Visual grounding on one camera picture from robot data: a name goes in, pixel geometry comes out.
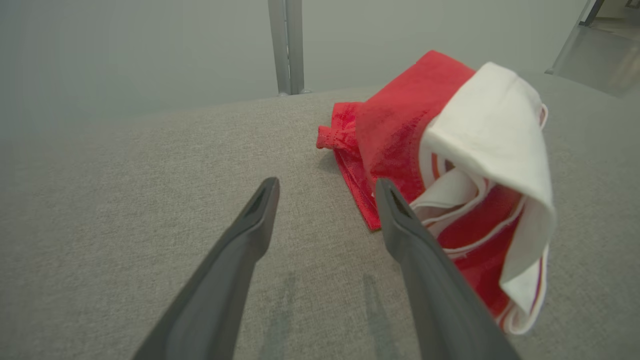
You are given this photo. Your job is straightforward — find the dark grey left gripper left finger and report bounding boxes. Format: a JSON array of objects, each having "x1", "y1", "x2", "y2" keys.
[{"x1": 132, "y1": 176, "x2": 281, "y2": 360}]

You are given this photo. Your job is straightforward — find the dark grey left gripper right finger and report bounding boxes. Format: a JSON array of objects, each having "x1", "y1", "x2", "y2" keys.
[{"x1": 375, "y1": 177, "x2": 522, "y2": 360}]

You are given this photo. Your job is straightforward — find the red white basketball jersey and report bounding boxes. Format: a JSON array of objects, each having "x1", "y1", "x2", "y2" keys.
[{"x1": 316, "y1": 50, "x2": 557, "y2": 335}]

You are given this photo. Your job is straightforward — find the grey metal post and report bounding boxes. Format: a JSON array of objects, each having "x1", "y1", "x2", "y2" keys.
[{"x1": 267, "y1": 0, "x2": 307, "y2": 96}]

